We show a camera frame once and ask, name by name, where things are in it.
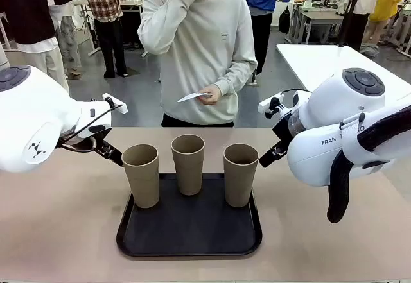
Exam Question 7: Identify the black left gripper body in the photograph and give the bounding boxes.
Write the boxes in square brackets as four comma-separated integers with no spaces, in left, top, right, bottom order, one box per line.
[59,124,112,153]

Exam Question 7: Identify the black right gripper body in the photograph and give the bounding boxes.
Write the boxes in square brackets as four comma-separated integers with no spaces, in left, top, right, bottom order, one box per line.
[272,112,292,144]

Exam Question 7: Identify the tall brown paper cup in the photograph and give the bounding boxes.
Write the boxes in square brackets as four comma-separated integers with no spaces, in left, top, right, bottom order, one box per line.
[223,144,259,207]
[121,144,161,209]
[171,134,206,196]

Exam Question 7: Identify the white scalloped paper coaster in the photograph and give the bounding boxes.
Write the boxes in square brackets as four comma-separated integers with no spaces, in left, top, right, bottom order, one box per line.
[177,92,213,103]

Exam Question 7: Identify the person's right forearm grey sleeve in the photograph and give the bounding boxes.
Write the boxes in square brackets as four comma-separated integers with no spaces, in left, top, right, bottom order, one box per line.
[137,0,202,56]

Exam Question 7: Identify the person's left forearm grey sleeve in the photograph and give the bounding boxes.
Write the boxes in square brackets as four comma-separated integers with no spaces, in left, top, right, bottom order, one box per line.
[215,60,258,97]

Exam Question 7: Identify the person's left hand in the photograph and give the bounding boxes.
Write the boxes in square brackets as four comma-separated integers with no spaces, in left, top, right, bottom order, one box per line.
[198,83,222,106]

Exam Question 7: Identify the white background table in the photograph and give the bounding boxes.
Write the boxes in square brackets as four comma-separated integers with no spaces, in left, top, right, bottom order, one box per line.
[275,43,411,96]

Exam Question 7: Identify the person in patterned grey trousers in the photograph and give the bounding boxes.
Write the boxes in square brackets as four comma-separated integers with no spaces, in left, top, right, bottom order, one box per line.
[48,0,83,79]

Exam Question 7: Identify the black hanging bag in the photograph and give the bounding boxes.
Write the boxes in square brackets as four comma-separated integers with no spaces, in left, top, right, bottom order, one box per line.
[278,5,292,35]

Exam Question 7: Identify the black plastic serving tray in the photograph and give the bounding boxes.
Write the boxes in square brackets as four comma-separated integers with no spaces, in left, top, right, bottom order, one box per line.
[116,172,263,258]

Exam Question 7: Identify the person in grey sweatshirt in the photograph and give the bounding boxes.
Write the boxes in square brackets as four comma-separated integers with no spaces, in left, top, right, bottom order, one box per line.
[137,0,258,128]

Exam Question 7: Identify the grey background desk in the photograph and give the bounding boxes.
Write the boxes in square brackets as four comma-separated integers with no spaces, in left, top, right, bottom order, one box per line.
[292,2,345,45]

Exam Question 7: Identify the grey cloth bundle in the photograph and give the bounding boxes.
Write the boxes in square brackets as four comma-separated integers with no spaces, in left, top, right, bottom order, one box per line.
[359,42,380,60]

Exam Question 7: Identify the person in plaid shirt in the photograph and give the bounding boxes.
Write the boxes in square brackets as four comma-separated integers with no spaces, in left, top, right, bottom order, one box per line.
[80,0,129,79]

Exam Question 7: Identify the black tripod pole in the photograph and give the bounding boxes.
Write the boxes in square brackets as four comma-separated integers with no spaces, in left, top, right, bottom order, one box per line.
[338,0,365,48]

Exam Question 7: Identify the person in beige top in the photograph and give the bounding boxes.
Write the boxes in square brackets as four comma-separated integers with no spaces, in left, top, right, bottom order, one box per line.
[340,0,386,51]

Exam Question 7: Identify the person in black shirt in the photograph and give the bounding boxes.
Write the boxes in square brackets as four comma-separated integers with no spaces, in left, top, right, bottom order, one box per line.
[0,0,76,93]

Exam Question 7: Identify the person in yellow jacket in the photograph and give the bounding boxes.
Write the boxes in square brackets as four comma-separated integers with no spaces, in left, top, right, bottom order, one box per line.
[364,0,404,45]

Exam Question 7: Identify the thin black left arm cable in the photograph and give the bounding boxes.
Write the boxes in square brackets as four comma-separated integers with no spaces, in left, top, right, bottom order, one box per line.
[59,104,124,152]

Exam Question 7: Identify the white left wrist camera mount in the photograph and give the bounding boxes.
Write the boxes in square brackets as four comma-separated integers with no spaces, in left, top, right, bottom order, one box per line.
[102,93,128,114]

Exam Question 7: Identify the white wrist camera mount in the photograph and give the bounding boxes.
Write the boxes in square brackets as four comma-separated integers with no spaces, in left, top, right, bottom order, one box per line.
[258,92,286,119]
[102,93,128,114]

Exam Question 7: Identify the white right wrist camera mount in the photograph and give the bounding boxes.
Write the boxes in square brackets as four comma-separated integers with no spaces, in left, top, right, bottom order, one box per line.
[258,92,286,119]

